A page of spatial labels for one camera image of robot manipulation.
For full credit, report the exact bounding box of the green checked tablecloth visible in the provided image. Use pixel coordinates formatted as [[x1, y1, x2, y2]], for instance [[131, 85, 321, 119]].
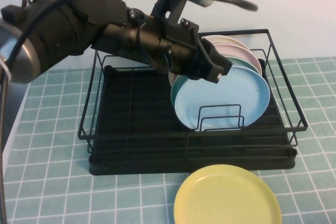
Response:
[[0, 56, 336, 224]]

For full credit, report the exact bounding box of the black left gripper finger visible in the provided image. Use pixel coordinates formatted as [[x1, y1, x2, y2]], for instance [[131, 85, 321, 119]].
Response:
[[183, 58, 210, 81], [201, 39, 234, 85]]

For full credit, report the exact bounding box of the black cable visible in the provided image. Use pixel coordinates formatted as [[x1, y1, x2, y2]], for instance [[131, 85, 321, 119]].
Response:
[[0, 0, 259, 57]]

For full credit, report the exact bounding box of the light blue plate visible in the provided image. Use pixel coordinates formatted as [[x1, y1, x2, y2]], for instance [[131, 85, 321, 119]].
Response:
[[174, 62, 271, 132]]

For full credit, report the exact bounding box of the black wire dish rack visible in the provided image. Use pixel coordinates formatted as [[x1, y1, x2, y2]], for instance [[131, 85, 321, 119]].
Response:
[[78, 28, 308, 156]]

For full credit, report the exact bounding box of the yellow plate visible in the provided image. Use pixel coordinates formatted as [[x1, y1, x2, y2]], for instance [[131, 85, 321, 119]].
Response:
[[174, 163, 282, 224]]

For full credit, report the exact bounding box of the black plastic drip tray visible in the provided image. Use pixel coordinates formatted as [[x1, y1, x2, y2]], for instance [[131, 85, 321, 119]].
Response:
[[88, 64, 298, 176]]

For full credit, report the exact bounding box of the teal green plate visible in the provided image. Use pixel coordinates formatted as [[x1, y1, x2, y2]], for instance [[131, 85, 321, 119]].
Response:
[[170, 56, 263, 109]]

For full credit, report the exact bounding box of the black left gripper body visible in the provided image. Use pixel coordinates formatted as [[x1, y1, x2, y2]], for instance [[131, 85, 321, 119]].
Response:
[[154, 16, 211, 81]]

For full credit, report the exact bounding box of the cream plate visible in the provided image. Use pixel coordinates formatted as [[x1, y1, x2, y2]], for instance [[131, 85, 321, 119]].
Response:
[[169, 35, 253, 87]]

